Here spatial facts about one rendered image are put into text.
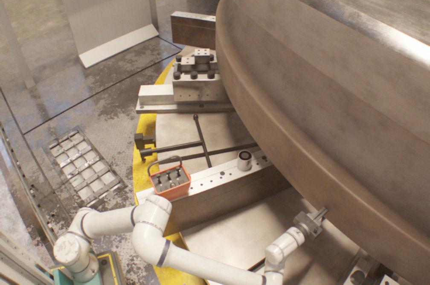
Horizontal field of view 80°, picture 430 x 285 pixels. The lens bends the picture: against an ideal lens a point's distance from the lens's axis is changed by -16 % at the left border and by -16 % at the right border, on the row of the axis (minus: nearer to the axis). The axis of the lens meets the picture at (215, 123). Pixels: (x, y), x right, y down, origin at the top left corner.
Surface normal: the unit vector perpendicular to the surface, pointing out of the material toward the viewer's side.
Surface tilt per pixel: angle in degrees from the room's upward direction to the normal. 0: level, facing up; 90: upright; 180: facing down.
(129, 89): 0
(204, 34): 90
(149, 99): 72
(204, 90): 90
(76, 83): 0
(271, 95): 32
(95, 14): 90
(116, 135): 0
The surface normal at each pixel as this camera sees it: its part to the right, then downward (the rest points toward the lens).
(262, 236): 0.00, -0.72
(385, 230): -0.73, 0.47
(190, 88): 0.03, 0.69
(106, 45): 0.42, -0.28
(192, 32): -0.36, 0.65
